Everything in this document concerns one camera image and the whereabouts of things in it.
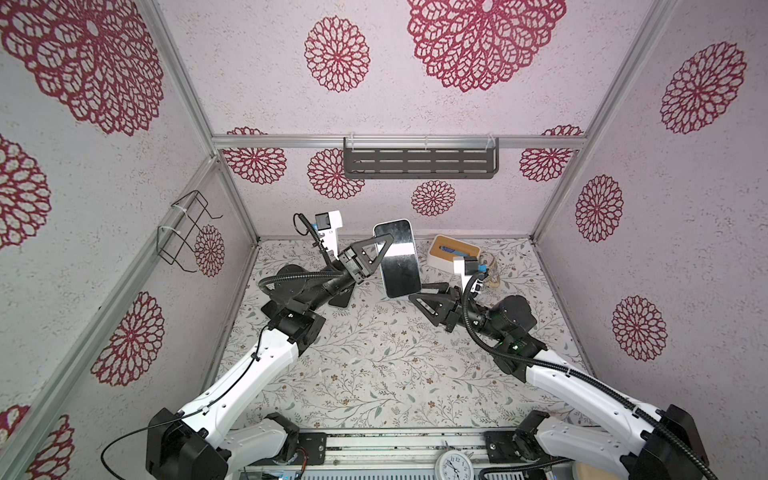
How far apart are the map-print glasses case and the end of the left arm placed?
2.03ft

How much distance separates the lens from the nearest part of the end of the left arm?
0.52 m

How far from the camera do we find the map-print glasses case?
3.47ft
